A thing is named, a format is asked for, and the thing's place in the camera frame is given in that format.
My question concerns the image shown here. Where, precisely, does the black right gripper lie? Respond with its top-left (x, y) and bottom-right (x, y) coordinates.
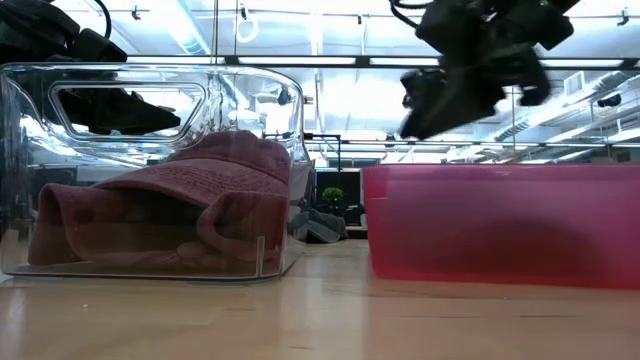
top-left (399, 0), bottom-right (581, 140)

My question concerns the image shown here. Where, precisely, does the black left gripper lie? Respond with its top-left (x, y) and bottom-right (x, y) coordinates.
top-left (0, 0), bottom-right (182, 135)

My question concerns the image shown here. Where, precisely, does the maroon baseball cap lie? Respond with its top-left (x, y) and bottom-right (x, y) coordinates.
top-left (27, 129), bottom-right (295, 270)

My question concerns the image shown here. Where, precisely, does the clear plastic bin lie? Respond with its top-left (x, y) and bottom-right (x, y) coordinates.
top-left (0, 62), bottom-right (315, 282)

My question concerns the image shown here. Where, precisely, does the pink-red plastic bin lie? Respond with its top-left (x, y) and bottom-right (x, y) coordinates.
top-left (362, 163), bottom-right (640, 290)

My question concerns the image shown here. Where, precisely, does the dark grey baseball cap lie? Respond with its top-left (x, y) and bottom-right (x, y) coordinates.
top-left (414, 214), bottom-right (621, 287)

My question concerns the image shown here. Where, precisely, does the black metal pipe stand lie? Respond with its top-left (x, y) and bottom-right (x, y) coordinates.
top-left (302, 132), bottom-right (344, 174)

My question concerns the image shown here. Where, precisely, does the small round potted shrub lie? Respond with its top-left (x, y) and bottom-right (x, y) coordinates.
top-left (321, 186), bottom-right (347, 214)

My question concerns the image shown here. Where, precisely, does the grey fabric bundle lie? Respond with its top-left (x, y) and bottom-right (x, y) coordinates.
top-left (287, 199), bottom-right (350, 245)

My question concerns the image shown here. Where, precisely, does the silver spiral air duct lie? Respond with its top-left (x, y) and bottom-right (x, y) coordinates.
top-left (164, 0), bottom-right (211, 55)

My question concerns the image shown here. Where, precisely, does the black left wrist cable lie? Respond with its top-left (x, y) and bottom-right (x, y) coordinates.
top-left (92, 0), bottom-right (112, 39)

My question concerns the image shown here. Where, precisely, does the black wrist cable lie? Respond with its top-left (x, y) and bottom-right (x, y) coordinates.
top-left (92, 0), bottom-right (112, 39)
top-left (388, 0), bottom-right (434, 29)

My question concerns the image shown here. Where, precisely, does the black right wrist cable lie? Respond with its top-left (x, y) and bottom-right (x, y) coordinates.
top-left (388, 0), bottom-right (434, 29)

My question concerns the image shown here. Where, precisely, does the white hanging ring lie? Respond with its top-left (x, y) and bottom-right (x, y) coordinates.
top-left (233, 3), bottom-right (260, 44)

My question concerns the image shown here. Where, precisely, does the black ceiling light rail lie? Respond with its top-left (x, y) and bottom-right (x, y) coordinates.
top-left (124, 53), bottom-right (640, 70)

